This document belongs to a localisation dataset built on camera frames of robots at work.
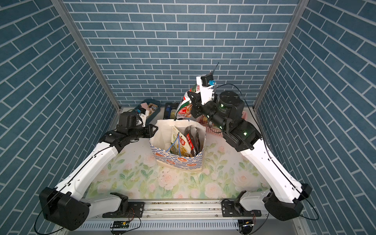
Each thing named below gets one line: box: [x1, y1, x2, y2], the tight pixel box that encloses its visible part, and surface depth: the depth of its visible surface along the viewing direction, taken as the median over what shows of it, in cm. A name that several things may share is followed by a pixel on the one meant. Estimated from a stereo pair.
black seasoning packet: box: [184, 125, 199, 157], surface depth 77 cm
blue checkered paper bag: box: [149, 119, 207, 172], surface depth 80 cm
